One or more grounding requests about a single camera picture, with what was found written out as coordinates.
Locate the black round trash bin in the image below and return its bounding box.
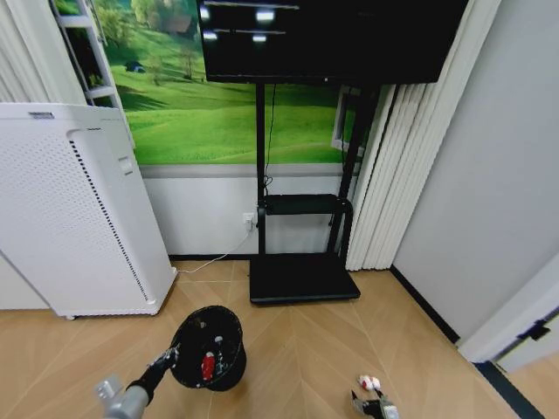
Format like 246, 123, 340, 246
169, 305, 248, 391

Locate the black television floor stand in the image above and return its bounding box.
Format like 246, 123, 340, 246
248, 82, 362, 306

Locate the black baseboard strip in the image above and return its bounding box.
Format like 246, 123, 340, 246
389, 263, 462, 344

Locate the white door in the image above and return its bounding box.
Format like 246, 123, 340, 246
457, 257, 559, 364

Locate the black door hinge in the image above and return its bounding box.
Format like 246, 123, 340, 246
518, 319, 552, 342

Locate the white air purifier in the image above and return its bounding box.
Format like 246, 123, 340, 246
0, 102, 178, 321

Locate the black stand shelf tray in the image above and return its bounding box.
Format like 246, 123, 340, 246
260, 193, 341, 216

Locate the white pleated curtain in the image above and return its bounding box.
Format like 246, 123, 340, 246
345, 0, 503, 272
0, 0, 88, 106

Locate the black television screen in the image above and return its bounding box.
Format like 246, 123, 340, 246
197, 0, 469, 86

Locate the white power cable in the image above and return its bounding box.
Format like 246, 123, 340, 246
174, 226, 255, 274

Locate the white wall socket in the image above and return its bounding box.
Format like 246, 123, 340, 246
240, 209, 259, 236

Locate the black hanging cable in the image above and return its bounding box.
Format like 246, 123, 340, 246
261, 84, 278, 198

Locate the green meadow wall mural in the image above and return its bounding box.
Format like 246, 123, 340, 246
52, 0, 364, 167

